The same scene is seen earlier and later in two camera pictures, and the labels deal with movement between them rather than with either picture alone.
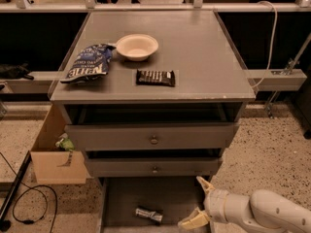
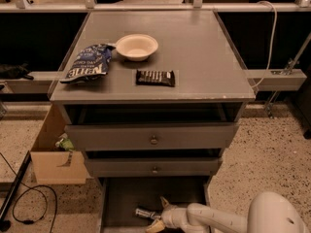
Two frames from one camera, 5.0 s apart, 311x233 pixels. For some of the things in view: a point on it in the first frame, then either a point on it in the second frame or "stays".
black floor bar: (5, 224) stays
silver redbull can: (153, 215) stays
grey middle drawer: (154, 167) stays
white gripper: (215, 203) → (171, 216)
